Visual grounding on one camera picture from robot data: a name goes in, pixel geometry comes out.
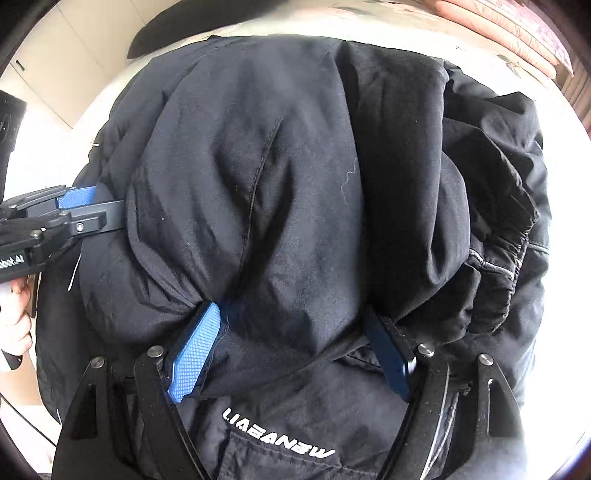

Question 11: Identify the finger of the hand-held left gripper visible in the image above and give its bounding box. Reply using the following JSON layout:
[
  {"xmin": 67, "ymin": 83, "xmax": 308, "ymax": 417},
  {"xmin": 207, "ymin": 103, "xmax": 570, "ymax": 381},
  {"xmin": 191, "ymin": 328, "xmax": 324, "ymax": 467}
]
[
  {"xmin": 43, "ymin": 198, "xmax": 129, "ymax": 241},
  {"xmin": 0, "ymin": 184, "xmax": 101, "ymax": 219}
]

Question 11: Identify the black hooded jacket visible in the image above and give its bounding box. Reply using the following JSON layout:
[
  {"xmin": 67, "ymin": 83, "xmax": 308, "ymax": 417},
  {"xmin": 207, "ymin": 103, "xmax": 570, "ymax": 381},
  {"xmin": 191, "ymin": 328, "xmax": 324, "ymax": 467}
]
[{"xmin": 34, "ymin": 34, "xmax": 552, "ymax": 480}]

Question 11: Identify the bed with floral sheet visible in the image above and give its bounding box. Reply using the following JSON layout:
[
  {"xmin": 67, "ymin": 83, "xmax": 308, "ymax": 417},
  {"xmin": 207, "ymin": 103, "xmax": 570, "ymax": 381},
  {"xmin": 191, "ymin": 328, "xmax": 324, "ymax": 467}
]
[{"xmin": 14, "ymin": 0, "xmax": 591, "ymax": 462}]

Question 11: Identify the person's left hand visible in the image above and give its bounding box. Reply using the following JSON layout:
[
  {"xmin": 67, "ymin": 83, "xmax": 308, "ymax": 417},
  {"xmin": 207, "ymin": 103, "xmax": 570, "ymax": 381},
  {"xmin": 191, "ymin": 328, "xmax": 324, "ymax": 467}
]
[{"xmin": 0, "ymin": 277, "xmax": 34, "ymax": 365}]

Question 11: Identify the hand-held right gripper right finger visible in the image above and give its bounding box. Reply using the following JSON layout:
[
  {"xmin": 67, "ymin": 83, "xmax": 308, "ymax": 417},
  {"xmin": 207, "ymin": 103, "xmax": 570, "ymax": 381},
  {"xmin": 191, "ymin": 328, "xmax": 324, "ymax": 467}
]
[{"xmin": 364, "ymin": 309, "xmax": 528, "ymax": 480}]

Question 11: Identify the black garment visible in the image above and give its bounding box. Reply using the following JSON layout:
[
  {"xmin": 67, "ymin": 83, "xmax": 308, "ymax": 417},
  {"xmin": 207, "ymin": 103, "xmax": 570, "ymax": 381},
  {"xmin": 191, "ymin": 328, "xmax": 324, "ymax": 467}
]
[{"xmin": 127, "ymin": 7, "xmax": 204, "ymax": 60}]

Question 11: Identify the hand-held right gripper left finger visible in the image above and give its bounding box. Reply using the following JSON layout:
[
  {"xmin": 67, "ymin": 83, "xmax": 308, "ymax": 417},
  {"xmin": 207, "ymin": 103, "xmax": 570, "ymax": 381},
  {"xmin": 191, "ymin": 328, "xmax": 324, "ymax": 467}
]
[{"xmin": 52, "ymin": 301, "xmax": 223, "ymax": 480}]

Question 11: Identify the pink folded blanket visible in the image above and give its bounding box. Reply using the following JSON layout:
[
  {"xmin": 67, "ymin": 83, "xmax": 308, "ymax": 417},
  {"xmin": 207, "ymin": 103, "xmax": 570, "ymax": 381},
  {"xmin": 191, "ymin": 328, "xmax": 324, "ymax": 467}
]
[{"xmin": 418, "ymin": 0, "xmax": 580, "ymax": 84}]

